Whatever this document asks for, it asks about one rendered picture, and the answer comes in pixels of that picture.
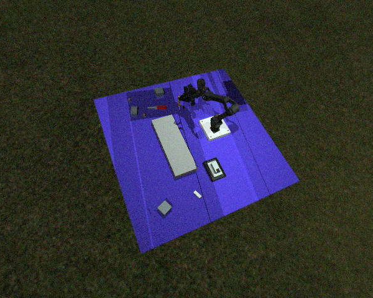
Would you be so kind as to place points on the white rectangular floor panel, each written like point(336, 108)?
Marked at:
point(174, 146)

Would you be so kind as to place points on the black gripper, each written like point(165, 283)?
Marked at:
point(187, 96)

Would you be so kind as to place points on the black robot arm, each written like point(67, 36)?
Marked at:
point(216, 120)

